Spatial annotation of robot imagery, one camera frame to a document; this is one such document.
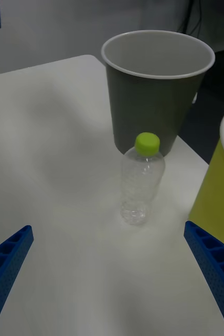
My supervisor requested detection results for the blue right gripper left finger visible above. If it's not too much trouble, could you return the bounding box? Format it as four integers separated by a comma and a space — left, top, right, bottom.
0, 225, 35, 336

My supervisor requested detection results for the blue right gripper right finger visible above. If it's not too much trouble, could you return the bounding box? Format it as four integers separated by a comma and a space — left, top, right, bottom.
184, 220, 224, 336

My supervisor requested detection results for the clear bottle with green cap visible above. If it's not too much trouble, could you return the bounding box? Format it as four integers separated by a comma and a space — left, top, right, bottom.
120, 132, 166, 226

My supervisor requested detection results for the yellow-green plastic waste bin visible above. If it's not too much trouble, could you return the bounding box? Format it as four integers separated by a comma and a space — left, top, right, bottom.
188, 104, 224, 254

